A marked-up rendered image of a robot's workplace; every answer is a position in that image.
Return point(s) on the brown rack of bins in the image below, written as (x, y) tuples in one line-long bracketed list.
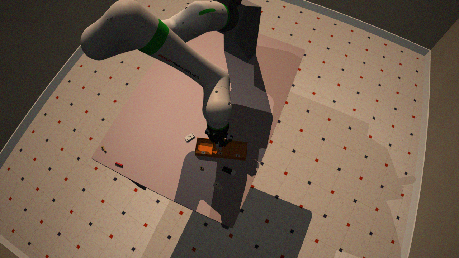
[(233, 150)]

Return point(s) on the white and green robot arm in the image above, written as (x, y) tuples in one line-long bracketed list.
[(127, 26)]

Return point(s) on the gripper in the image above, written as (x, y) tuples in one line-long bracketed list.
[(219, 140)]

